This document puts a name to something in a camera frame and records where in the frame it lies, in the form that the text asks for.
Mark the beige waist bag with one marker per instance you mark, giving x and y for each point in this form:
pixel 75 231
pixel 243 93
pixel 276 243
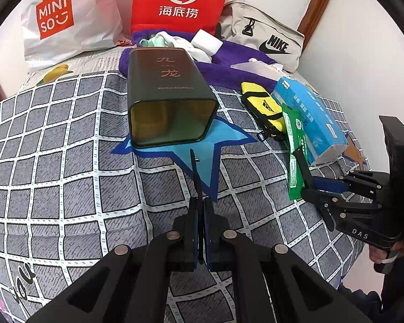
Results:
pixel 235 23

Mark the green packet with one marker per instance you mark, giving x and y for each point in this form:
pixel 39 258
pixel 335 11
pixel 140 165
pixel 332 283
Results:
pixel 294 181

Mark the purple towel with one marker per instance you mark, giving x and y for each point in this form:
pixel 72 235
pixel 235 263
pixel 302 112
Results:
pixel 229 70

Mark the mint green cloth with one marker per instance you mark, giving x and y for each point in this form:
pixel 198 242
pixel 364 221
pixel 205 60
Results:
pixel 151 42

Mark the blue tissue pack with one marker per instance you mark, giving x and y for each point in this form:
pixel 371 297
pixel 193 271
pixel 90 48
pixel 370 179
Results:
pixel 309 121

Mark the grey checked bed sheet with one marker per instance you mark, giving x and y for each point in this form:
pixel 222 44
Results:
pixel 70 141

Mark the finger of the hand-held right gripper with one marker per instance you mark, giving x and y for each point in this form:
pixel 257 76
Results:
pixel 326 184
pixel 323 198

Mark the white sponge block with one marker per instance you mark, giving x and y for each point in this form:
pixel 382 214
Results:
pixel 207 42

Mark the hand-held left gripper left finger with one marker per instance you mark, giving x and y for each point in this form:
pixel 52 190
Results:
pixel 192 232

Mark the white cloth bundle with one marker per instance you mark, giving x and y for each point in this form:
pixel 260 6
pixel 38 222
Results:
pixel 175 40

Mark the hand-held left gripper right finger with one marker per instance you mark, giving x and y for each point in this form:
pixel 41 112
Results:
pixel 209 232

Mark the dark clothing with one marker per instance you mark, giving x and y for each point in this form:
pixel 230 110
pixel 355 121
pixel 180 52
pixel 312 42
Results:
pixel 373 296

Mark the yellow black pouch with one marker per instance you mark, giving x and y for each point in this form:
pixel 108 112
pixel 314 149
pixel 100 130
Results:
pixel 256 94

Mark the red paper bag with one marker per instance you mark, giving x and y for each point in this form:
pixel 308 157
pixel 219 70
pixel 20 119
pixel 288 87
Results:
pixel 148 0

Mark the person's right hand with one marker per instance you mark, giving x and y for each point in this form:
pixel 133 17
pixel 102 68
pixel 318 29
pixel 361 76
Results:
pixel 378 252

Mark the wooden headboard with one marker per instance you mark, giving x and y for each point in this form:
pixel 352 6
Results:
pixel 318 3

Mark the white plastic shopping bag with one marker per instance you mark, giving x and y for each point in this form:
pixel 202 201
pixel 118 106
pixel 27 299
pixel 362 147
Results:
pixel 87 6

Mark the dark green tin box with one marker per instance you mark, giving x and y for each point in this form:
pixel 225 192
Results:
pixel 165 74

